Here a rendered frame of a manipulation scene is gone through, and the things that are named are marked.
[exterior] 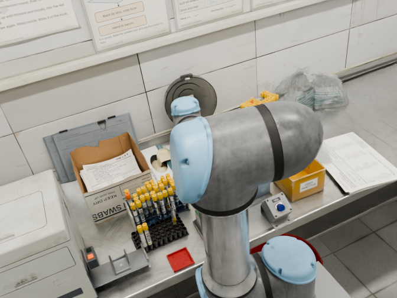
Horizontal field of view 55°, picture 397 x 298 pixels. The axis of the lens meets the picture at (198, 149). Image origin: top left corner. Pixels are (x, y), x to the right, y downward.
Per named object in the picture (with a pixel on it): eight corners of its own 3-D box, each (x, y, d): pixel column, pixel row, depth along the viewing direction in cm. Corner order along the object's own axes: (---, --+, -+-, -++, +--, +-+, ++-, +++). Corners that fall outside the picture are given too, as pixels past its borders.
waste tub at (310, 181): (291, 203, 132) (292, 181, 126) (271, 181, 142) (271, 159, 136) (324, 190, 135) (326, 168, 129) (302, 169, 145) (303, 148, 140)
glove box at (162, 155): (159, 199, 141) (155, 180, 136) (140, 165, 160) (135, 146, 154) (189, 187, 145) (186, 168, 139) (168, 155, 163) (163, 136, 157)
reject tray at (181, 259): (174, 272, 115) (173, 271, 114) (166, 256, 120) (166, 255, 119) (195, 263, 117) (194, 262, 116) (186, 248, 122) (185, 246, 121)
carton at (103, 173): (94, 226, 134) (81, 194, 126) (79, 180, 156) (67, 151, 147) (159, 200, 141) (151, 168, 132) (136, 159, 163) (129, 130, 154)
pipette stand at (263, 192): (249, 207, 133) (247, 186, 127) (238, 196, 138) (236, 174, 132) (272, 196, 136) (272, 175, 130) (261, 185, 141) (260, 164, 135)
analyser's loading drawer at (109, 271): (84, 296, 110) (78, 285, 107) (80, 278, 115) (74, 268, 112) (151, 266, 115) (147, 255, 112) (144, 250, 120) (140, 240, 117)
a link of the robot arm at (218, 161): (272, 314, 86) (286, 139, 48) (208, 333, 85) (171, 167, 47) (254, 267, 95) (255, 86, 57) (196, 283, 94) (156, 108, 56)
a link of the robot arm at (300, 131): (350, 84, 51) (256, 101, 100) (272, 101, 50) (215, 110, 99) (365, 167, 53) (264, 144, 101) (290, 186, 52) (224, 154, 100)
